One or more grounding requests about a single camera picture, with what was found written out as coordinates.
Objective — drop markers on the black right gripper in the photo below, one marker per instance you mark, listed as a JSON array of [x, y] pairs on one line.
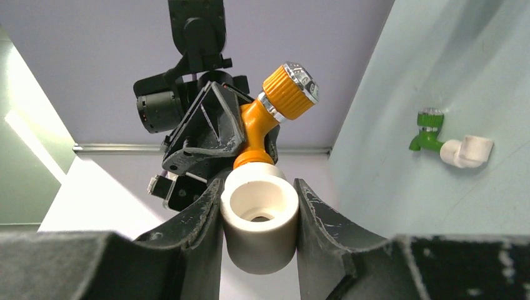
[[211, 134]]

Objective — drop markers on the white pipe elbow fitting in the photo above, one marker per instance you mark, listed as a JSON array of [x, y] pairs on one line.
[[470, 152]]

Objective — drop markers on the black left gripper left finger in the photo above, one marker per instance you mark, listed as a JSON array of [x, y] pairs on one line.
[[179, 259]]

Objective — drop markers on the orange water faucet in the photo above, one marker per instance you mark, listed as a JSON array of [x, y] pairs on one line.
[[286, 95]]

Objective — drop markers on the green water faucet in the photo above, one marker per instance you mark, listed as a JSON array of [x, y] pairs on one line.
[[429, 121]]

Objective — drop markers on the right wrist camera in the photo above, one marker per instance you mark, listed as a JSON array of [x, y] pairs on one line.
[[178, 193]]

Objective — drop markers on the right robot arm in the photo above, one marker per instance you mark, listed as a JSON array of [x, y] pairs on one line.
[[199, 34]]

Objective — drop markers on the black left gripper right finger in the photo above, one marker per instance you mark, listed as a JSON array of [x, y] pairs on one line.
[[338, 259]]

